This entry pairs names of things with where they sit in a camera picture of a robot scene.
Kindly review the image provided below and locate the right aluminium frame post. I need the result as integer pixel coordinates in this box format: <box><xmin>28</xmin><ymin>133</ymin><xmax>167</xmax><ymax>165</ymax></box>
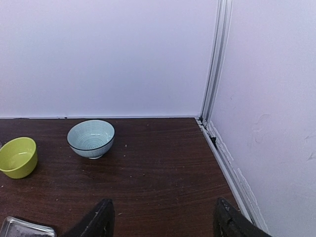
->
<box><xmin>199</xmin><ymin>0</ymin><xmax>233</xmax><ymax>126</ymax></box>

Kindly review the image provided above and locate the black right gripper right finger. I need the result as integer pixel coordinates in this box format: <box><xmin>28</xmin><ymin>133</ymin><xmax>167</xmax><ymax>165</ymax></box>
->
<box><xmin>213</xmin><ymin>197</ymin><xmax>270</xmax><ymax>237</ymax></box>

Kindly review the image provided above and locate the bear print tin lid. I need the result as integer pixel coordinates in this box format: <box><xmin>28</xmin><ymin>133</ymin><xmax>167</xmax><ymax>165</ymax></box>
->
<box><xmin>0</xmin><ymin>216</ymin><xmax>57</xmax><ymax>237</ymax></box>

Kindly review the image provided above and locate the light blue ceramic bowl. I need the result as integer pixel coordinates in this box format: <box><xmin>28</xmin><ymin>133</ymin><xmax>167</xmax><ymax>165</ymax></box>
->
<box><xmin>67</xmin><ymin>119</ymin><xmax>116</xmax><ymax>159</ymax></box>

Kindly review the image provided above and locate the lime green bowl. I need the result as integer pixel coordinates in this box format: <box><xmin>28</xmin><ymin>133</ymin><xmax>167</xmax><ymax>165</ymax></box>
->
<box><xmin>0</xmin><ymin>137</ymin><xmax>38</xmax><ymax>179</ymax></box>

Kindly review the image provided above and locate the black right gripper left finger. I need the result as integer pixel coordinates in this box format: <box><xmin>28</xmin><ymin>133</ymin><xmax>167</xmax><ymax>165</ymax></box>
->
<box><xmin>61</xmin><ymin>198</ymin><xmax>115</xmax><ymax>237</ymax></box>

